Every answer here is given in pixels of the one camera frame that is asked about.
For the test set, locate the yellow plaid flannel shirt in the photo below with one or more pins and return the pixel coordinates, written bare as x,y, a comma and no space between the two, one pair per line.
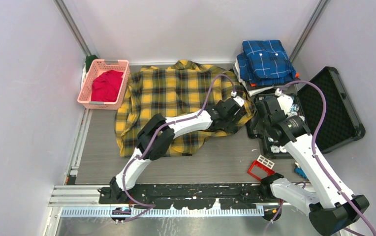
180,89

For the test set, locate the red plastic frame block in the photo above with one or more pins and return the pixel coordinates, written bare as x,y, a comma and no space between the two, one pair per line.
263,164

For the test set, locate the pink plastic laundry basket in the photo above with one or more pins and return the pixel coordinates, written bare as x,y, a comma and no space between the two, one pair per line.
98,67

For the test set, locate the black foam-lined carrying case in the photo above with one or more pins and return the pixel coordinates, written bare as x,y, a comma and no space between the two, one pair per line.
341,124

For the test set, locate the blue plaid folded shirt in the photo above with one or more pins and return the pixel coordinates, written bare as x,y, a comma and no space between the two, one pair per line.
265,63

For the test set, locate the blue toy figure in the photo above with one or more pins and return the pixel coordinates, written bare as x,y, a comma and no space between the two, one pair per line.
298,170

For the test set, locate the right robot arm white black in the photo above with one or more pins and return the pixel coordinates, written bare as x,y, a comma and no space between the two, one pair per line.
332,206

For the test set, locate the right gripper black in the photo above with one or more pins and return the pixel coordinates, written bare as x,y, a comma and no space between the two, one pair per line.
256,124

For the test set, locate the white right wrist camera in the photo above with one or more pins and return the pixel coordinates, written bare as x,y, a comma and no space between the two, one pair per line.
285,101

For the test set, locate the white folded garment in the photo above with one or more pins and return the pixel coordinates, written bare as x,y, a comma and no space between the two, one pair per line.
250,93

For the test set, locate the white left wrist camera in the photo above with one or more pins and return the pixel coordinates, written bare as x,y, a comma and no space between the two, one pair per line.
238,99

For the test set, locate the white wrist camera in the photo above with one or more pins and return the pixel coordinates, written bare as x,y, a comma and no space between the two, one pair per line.
285,101
238,99

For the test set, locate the red garment in basket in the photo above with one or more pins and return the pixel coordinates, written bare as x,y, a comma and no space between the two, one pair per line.
106,87

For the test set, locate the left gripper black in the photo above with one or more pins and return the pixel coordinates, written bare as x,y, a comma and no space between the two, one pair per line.
229,126

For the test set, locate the green and white cloth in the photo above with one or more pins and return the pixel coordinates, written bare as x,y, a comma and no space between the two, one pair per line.
87,64

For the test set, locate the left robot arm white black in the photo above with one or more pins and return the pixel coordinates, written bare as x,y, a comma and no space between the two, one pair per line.
157,135

